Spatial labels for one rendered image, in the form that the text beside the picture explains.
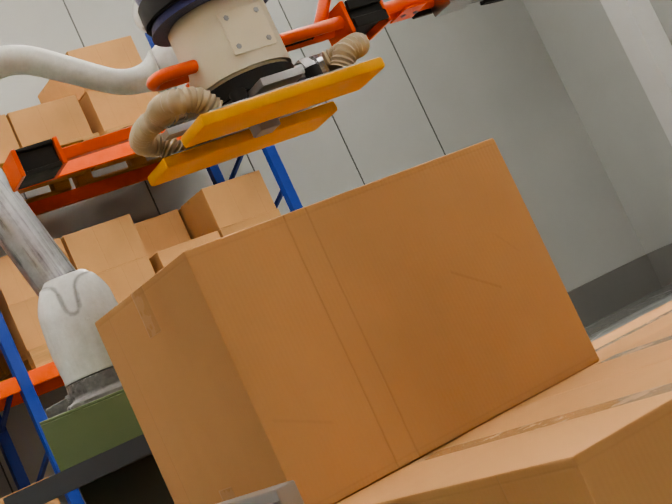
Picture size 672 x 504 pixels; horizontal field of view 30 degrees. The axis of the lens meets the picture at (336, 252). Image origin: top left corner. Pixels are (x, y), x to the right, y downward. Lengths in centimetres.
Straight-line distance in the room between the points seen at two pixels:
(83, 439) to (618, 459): 135
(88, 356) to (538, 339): 95
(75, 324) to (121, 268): 722
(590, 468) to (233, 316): 67
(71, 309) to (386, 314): 88
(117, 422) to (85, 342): 21
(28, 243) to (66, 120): 726
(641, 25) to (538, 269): 309
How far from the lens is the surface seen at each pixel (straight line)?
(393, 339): 184
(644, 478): 127
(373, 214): 189
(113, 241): 980
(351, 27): 217
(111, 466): 234
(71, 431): 240
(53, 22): 1188
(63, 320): 254
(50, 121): 999
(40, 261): 279
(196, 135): 191
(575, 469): 122
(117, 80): 270
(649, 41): 504
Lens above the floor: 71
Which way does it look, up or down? 5 degrees up
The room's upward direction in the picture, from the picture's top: 25 degrees counter-clockwise
